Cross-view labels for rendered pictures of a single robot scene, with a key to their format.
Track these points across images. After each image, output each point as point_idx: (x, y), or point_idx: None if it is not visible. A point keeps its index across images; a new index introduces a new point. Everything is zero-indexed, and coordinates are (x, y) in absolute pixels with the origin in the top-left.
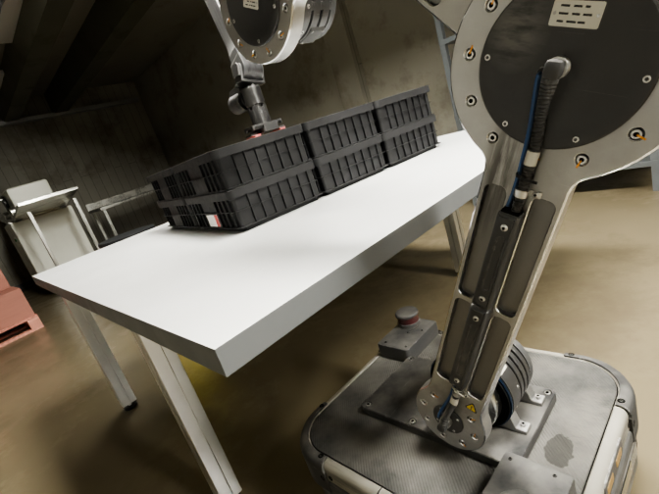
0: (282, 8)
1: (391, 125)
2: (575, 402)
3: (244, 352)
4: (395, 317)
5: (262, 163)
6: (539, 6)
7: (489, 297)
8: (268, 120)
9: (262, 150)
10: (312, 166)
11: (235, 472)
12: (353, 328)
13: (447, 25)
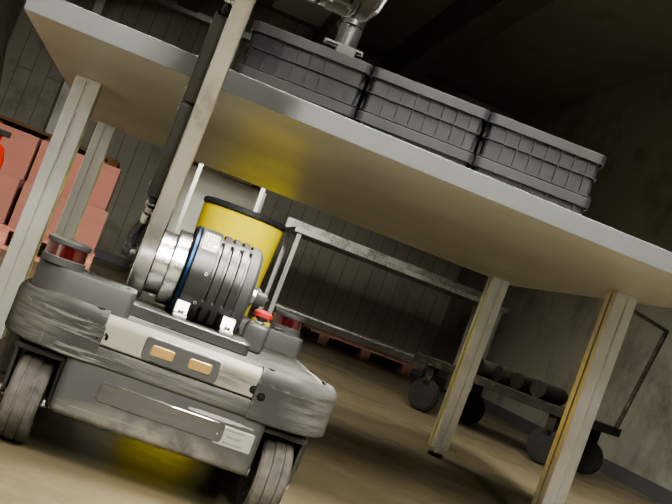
0: None
1: (499, 157)
2: (248, 359)
3: (44, 8)
4: (367, 469)
5: (297, 68)
6: None
7: (187, 85)
8: (348, 44)
9: (307, 57)
10: (348, 112)
11: None
12: (308, 440)
13: None
